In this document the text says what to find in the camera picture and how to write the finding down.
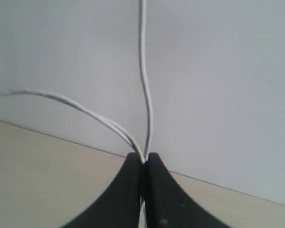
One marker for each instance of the white wired earphones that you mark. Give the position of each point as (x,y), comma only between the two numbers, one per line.
(113,126)

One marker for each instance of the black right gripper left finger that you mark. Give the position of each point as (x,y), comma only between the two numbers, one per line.
(119,205)

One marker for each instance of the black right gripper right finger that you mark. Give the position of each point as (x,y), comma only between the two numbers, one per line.
(168,205)

